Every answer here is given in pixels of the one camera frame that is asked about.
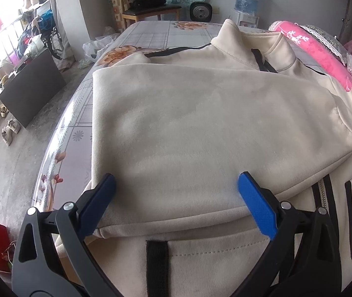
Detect cream zip jacket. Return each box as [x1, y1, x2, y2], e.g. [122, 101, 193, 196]
[54, 19, 352, 297]

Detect beige shoe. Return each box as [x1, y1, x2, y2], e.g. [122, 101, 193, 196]
[1, 128, 13, 146]
[7, 119, 21, 134]

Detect black round fan heater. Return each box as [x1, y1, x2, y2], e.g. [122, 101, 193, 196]
[190, 1, 212, 23]

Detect wooden chair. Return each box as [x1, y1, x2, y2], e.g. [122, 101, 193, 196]
[114, 0, 183, 33]

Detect dark low cabinet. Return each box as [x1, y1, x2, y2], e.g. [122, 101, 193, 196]
[0, 47, 67, 128]

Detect wheelchair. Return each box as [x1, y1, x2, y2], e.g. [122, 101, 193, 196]
[41, 25, 66, 60]

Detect white plastic bag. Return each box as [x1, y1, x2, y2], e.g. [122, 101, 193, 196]
[82, 34, 121, 62]

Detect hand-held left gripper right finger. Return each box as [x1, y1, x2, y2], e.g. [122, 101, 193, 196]
[237, 171, 342, 297]

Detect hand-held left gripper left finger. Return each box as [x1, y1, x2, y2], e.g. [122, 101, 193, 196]
[11, 173, 117, 297]

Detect pink floral blanket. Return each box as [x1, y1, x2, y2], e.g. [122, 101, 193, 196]
[269, 21, 352, 92]

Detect white water dispenser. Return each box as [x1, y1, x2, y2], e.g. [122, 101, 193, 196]
[230, 9, 260, 28]

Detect white lace cloth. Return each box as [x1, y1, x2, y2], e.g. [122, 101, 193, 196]
[298, 24, 352, 69]

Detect pile of colourful bags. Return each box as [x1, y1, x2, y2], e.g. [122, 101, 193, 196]
[18, 9, 54, 57]

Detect black bag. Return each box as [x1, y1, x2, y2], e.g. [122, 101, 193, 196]
[132, 0, 167, 10]

